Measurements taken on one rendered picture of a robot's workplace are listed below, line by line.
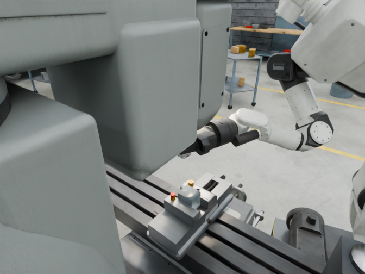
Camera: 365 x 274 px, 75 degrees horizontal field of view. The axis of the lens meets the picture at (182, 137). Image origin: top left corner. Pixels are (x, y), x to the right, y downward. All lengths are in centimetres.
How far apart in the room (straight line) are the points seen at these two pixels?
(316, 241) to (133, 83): 126
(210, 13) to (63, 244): 45
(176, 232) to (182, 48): 57
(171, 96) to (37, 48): 22
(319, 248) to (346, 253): 70
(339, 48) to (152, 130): 57
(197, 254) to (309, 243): 72
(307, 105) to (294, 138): 13
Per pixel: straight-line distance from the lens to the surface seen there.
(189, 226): 82
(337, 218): 253
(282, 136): 87
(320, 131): 91
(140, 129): 38
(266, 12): 838
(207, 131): 75
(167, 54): 39
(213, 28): 54
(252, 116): 82
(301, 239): 142
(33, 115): 28
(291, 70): 94
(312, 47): 82
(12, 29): 27
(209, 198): 85
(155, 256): 93
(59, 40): 29
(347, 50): 80
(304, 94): 95
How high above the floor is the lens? 162
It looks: 30 degrees down
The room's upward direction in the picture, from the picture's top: straight up
